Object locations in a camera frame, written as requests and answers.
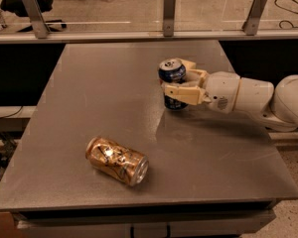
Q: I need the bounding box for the black office chair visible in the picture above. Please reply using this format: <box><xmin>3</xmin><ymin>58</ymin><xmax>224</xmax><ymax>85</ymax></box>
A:
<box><xmin>0</xmin><ymin>0</ymin><xmax>67</xmax><ymax>33</ymax></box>

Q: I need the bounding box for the middle metal bracket post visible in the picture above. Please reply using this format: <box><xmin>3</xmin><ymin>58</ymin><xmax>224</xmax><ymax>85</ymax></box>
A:
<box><xmin>163</xmin><ymin>0</ymin><xmax>176</xmax><ymax>37</ymax></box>

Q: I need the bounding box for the metal rail beam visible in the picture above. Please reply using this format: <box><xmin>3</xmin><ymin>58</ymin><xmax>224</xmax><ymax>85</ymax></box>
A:
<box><xmin>0</xmin><ymin>29</ymin><xmax>298</xmax><ymax>44</ymax></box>

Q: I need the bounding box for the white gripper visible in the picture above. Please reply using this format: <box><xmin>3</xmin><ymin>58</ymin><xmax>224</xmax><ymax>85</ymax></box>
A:
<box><xmin>164</xmin><ymin>59</ymin><xmax>240</xmax><ymax>114</ymax></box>

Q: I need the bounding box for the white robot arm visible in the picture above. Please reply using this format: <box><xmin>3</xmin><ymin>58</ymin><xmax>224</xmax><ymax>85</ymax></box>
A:
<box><xmin>158</xmin><ymin>59</ymin><xmax>298</xmax><ymax>132</ymax></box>

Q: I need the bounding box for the left metal bracket post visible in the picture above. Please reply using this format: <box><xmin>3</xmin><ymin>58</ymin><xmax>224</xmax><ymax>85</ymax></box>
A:
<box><xmin>22</xmin><ymin>0</ymin><xmax>50</xmax><ymax>39</ymax></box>

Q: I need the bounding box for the right metal bracket post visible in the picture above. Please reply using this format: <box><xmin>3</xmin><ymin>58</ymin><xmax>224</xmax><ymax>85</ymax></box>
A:
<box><xmin>242</xmin><ymin>0</ymin><xmax>268</xmax><ymax>36</ymax></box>

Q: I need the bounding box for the gold brown soda can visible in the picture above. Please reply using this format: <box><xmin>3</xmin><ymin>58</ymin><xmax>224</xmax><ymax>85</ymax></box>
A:
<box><xmin>85</xmin><ymin>137</ymin><xmax>149</xmax><ymax>186</ymax></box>

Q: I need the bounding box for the metal bracket post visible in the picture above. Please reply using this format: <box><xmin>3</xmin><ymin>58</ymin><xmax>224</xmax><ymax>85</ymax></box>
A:
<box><xmin>22</xmin><ymin>0</ymin><xmax>50</xmax><ymax>39</ymax></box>
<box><xmin>163</xmin><ymin>0</ymin><xmax>176</xmax><ymax>37</ymax></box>
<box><xmin>242</xmin><ymin>0</ymin><xmax>268</xmax><ymax>36</ymax></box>

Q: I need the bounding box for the blue pepsi can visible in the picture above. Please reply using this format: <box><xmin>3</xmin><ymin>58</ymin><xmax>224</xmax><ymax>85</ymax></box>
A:
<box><xmin>158</xmin><ymin>59</ymin><xmax>187</xmax><ymax>110</ymax></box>

